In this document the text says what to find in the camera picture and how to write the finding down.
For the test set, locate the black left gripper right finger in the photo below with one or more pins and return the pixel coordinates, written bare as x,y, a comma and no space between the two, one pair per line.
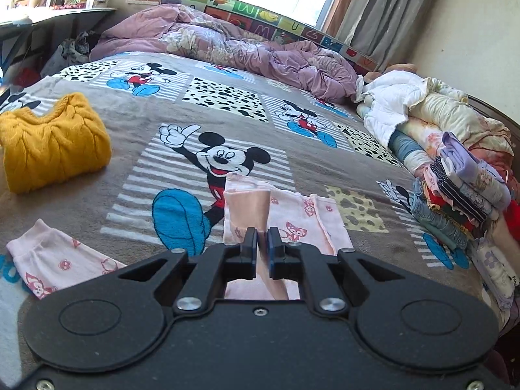
401,317

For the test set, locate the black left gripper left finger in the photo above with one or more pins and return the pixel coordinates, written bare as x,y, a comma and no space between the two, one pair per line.
112,321

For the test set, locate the pink printed children's pants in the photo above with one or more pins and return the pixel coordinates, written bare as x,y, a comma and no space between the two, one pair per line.
49,260

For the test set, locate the pink printed children's top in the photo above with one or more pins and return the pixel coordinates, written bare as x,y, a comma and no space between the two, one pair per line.
309,219

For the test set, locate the folded blue jeans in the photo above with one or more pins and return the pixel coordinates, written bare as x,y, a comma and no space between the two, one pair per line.
437,224

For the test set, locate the striped navy folded garment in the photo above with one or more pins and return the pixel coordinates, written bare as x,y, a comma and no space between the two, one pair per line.
463,196

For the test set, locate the folded red garment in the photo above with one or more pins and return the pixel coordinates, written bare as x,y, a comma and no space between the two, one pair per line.
512,219

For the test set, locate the folded lilac garment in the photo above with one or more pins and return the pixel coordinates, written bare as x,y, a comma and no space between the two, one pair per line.
464,168

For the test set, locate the yellow knit sweater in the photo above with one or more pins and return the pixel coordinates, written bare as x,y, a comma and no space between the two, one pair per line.
68,141

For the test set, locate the cream floral folded quilt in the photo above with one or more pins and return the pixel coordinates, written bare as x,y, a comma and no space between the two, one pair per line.
486,138

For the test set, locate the Mickey Mouse fleece blanket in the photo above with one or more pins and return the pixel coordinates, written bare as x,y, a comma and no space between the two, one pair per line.
178,127

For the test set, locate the white quilted comforter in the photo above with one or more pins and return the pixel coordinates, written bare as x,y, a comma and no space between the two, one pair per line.
390,97

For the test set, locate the purple crumpled duvet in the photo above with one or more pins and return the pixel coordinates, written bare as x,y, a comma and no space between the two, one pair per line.
186,32

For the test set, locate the dark desk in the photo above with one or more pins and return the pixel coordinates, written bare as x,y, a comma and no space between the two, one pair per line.
18,27

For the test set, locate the grey curtain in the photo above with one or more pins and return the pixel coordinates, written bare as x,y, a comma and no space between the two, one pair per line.
381,29

